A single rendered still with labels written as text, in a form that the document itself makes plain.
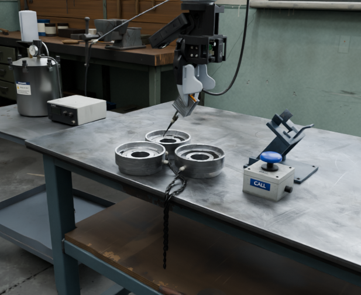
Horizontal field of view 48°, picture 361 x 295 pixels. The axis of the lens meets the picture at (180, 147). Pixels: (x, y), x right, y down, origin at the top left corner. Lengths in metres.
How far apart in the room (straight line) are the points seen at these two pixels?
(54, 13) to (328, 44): 2.24
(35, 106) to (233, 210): 1.19
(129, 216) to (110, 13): 2.16
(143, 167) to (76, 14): 2.71
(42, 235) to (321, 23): 1.75
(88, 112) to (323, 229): 1.10
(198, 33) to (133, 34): 1.74
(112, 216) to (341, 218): 0.68
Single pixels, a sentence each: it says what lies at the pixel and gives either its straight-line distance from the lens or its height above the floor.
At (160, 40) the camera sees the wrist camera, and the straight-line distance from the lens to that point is 0.90.
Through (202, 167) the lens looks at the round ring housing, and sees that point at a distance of 0.80.
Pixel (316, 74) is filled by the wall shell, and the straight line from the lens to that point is 2.43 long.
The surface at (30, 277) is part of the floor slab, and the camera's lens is 1.96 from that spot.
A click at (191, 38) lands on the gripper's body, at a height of 1.06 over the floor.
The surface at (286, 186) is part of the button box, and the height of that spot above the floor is 0.82.
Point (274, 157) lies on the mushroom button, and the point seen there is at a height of 0.87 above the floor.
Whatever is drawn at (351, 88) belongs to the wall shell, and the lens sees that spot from 2.38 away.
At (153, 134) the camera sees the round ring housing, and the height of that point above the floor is 0.83.
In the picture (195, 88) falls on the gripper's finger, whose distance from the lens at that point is 0.86.
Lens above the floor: 1.13
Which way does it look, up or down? 20 degrees down
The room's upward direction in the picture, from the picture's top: 1 degrees clockwise
